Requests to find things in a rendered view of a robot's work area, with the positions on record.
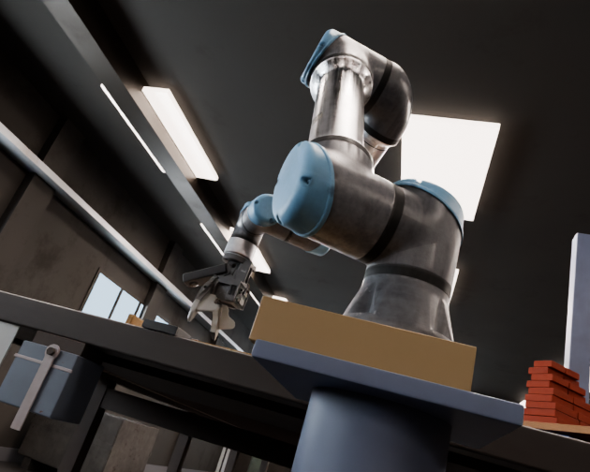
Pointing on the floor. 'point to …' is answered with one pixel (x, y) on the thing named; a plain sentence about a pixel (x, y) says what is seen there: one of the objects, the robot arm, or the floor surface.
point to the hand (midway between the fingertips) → (199, 331)
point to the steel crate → (127, 430)
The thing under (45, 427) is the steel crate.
